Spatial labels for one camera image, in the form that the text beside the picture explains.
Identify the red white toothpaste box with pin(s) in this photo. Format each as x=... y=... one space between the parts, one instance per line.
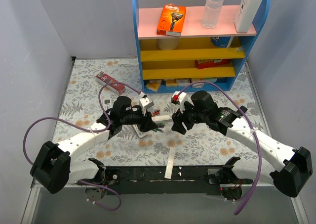
x=113 y=85

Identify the white slim remote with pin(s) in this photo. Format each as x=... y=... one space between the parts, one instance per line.
x=162 y=119

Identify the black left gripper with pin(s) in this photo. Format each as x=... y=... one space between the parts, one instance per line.
x=145 y=121

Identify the clear plastic bottle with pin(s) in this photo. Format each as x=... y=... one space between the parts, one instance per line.
x=211 y=13

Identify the orange razor box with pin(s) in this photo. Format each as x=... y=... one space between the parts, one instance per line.
x=171 y=20

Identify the white plastic bottle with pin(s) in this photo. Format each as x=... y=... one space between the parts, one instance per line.
x=245 y=15

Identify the yellow sponge pack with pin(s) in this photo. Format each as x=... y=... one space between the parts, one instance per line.
x=153 y=85

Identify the blue yellow wooden shelf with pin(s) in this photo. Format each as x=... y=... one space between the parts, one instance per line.
x=194 y=44

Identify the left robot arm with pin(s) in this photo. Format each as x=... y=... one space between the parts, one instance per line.
x=56 y=165

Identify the blue paper cup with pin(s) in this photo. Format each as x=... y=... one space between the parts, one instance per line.
x=222 y=42

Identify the red snack box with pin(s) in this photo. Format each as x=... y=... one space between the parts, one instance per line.
x=209 y=63

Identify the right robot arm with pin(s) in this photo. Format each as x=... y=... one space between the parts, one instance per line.
x=288 y=168

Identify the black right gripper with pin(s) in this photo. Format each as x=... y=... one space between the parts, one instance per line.
x=182 y=120

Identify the large white remote control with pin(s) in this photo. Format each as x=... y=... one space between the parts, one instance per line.
x=107 y=103

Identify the small white remote control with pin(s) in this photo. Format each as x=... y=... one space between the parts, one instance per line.
x=139 y=133

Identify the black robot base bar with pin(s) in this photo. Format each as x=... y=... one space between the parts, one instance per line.
x=184 y=180

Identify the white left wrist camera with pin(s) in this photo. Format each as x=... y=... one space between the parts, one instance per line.
x=145 y=101

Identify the white slim battery cover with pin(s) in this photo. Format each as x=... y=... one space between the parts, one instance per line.
x=169 y=166

